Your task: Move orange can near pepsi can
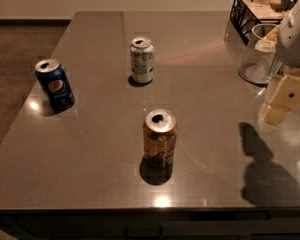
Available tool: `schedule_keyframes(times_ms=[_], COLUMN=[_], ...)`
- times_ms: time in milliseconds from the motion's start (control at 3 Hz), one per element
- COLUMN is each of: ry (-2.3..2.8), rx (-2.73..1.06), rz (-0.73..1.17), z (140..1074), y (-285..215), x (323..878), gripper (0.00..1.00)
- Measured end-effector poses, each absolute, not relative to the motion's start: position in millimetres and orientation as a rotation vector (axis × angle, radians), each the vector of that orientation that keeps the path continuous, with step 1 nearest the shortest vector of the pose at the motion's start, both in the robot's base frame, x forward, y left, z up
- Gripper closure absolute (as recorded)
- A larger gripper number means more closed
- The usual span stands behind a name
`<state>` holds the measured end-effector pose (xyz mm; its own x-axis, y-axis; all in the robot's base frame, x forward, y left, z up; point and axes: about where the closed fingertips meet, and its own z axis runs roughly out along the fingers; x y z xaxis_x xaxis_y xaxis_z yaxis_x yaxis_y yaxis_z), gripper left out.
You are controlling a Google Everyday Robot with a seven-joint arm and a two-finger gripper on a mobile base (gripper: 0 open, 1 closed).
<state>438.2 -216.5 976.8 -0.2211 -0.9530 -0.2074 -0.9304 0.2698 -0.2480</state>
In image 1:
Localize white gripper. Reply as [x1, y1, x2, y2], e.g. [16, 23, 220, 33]
[258, 15, 300, 125]

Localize orange soda can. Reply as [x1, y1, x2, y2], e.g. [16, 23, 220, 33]
[143, 109, 178, 168]

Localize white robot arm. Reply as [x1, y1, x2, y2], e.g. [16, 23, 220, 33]
[257, 0, 300, 126]

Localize white green soda can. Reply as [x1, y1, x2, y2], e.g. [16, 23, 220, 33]
[130, 36, 154, 84]

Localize blue pepsi can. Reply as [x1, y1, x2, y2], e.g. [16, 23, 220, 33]
[35, 59, 74, 111]

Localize clear glass jar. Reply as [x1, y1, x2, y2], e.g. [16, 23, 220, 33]
[238, 24, 282, 86]

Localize brown napkins in basket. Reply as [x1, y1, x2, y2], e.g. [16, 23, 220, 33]
[241, 0, 283, 34]

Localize black wire basket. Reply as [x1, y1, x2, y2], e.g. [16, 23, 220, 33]
[230, 0, 283, 45]

